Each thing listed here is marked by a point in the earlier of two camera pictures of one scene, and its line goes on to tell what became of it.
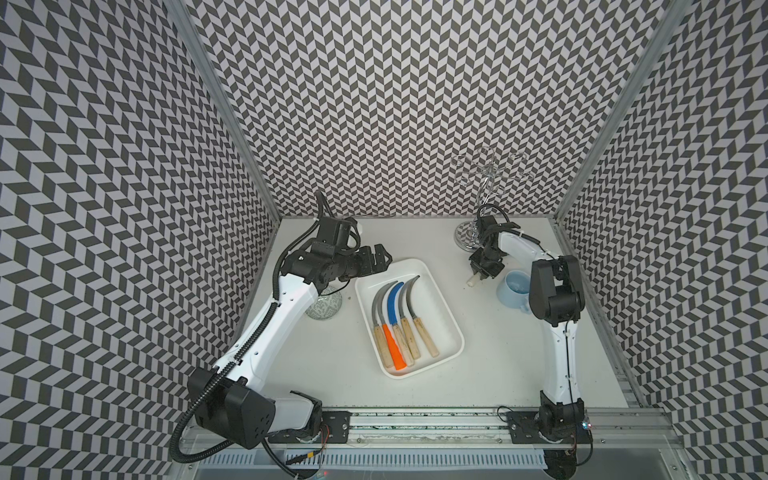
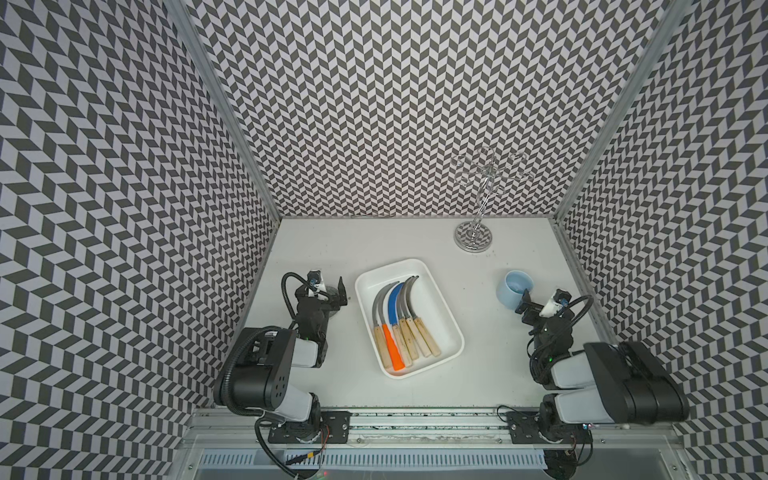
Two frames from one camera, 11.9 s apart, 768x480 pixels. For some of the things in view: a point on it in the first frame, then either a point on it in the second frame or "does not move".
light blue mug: [514, 290] does not move
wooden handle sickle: [407, 323] does not move
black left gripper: [367, 267] -> [332, 299]
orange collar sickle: [391, 343] does not move
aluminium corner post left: [192, 35] does not move
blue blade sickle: [407, 356] does not move
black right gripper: [490, 271] -> [532, 308]
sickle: [472, 281] -> [405, 313]
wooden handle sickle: [421, 326] does not move
